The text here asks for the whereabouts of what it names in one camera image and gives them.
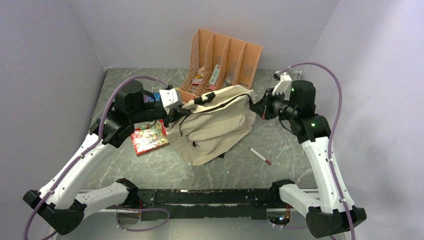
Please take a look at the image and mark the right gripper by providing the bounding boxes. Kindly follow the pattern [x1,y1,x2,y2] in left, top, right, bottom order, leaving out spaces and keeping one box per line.
[250,87,298,121]

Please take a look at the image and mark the beige canvas backpack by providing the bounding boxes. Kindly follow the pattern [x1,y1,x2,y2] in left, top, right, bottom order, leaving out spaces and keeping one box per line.
[166,85,256,166]

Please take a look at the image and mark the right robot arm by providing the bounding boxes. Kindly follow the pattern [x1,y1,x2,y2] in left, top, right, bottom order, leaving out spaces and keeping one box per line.
[250,80,367,239]

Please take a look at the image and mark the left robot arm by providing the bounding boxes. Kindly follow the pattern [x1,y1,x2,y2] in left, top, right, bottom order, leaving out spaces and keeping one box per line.
[23,75,183,239]

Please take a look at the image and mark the blue cover book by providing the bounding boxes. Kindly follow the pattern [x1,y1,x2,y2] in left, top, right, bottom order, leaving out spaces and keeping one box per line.
[143,92,161,103]

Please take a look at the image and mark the red patterned book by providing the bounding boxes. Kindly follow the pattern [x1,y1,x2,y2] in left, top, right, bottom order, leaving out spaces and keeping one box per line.
[130,120,170,157]

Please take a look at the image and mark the red white small box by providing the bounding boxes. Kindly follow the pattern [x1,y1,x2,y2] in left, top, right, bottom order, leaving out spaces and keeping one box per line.
[191,66,205,86]

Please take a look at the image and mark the green white box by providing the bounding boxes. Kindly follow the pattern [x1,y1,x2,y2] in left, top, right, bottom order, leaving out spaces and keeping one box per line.
[208,64,221,87]

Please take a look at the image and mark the white red pen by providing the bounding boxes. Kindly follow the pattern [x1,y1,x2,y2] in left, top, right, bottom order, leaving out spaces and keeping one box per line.
[249,147,272,166]

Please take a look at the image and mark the orange plastic file organizer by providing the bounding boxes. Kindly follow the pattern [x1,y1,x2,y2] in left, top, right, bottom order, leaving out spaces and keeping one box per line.
[179,28,263,103]

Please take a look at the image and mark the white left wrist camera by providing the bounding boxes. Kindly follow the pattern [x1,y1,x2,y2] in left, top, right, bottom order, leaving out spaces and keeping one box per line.
[159,88,183,114]

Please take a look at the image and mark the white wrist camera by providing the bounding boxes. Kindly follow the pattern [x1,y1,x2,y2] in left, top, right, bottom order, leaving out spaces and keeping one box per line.
[159,88,183,114]
[272,71,292,96]

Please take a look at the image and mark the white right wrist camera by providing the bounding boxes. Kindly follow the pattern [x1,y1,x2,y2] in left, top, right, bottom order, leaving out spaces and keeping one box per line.
[272,71,292,96]

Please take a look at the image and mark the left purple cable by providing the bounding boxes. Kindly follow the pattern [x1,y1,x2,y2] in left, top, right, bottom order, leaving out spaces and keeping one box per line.
[23,75,170,240]

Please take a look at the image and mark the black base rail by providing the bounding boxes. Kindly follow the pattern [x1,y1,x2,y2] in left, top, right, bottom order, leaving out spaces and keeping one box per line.
[122,188,292,225]

